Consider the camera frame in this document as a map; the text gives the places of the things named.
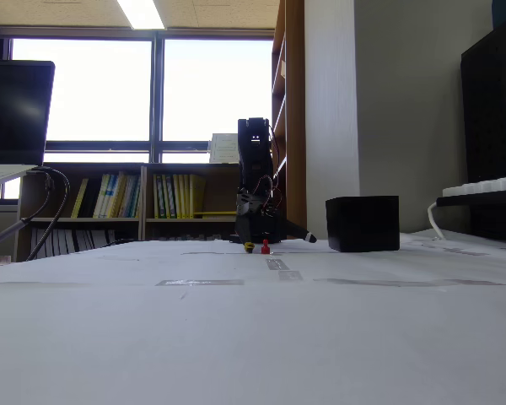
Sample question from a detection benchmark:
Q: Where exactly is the white paper table cover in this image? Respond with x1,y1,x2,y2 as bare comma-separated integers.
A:
0,229,506,405

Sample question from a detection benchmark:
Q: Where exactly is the white paper sign stand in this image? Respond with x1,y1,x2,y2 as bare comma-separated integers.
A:
208,132,240,165

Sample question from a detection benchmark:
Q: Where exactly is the silver laptop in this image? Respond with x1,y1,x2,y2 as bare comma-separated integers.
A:
0,59,57,191

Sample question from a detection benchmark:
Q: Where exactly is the thin yellow book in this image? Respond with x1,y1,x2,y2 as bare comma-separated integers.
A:
70,177,90,219

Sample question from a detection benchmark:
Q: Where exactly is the dark window frame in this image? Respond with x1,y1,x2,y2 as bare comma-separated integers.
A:
0,27,276,165

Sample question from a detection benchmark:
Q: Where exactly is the white power strip cable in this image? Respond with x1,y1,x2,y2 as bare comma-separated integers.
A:
427,201,448,240

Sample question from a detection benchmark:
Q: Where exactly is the tall wooden bookshelf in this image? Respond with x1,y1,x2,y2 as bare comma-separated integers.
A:
271,0,307,240

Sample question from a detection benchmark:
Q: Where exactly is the low wooden bookshelf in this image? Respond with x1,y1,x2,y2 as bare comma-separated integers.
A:
145,162,288,241
15,162,148,262

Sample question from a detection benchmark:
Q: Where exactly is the black laptop cable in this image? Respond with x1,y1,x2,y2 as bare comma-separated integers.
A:
24,167,72,262
0,170,54,254

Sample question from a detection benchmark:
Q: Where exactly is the ceiling light panel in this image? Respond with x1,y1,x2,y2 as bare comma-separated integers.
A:
116,0,166,30

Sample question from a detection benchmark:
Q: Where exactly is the black box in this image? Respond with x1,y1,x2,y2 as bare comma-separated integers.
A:
325,195,401,253

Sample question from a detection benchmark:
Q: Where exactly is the black pegboard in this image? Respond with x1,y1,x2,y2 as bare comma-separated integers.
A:
460,16,506,242

